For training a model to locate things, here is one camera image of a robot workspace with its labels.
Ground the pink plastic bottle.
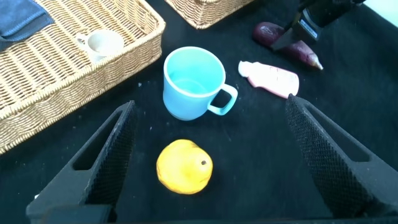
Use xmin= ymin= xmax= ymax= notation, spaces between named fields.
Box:
xmin=238 ymin=60 xmax=300 ymax=100

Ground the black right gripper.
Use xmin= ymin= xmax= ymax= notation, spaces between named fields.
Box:
xmin=269 ymin=7 xmax=335 ymax=51

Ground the small beige cup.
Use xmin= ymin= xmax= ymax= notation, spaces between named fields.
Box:
xmin=75 ymin=29 xmax=125 ymax=63

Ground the purple eggplant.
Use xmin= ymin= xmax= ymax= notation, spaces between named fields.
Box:
xmin=252 ymin=21 xmax=324 ymax=71

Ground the wicker basket with brown handles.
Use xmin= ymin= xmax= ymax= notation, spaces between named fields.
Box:
xmin=0 ymin=0 xmax=167 ymax=156
xmin=164 ymin=0 xmax=254 ymax=30

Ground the grey cloth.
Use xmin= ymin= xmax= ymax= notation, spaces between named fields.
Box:
xmin=0 ymin=0 xmax=55 ymax=52

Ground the yellow pear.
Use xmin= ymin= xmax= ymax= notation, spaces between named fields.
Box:
xmin=155 ymin=139 xmax=214 ymax=195

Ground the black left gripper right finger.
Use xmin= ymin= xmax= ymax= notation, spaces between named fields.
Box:
xmin=285 ymin=93 xmax=398 ymax=218

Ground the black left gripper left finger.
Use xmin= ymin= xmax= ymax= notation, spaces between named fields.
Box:
xmin=26 ymin=100 xmax=138 ymax=224

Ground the black table cloth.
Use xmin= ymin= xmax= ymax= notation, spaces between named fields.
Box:
xmin=0 ymin=0 xmax=398 ymax=224

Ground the light blue plastic mug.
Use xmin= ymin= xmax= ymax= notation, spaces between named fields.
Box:
xmin=162 ymin=46 xmax=239 ymax=121

